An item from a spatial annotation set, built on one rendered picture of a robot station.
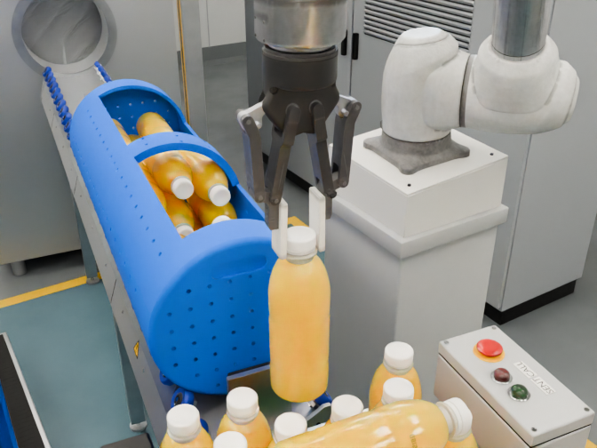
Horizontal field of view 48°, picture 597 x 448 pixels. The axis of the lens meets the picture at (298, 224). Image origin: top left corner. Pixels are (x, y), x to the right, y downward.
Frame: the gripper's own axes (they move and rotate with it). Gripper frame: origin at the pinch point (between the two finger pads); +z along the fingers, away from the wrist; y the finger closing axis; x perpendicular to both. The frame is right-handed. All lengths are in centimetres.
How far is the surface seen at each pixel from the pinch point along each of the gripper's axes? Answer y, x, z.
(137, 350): 15, -44, 47
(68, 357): 29, -162, 137
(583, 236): -181, -121, 105
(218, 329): 5.4, -18.1, 26.3
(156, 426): 15, -26, 50
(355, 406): -4.8, 7.3, 22.8
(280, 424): 4.8, 6.5, 22.9
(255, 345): -0.4, -18.1, 31.1
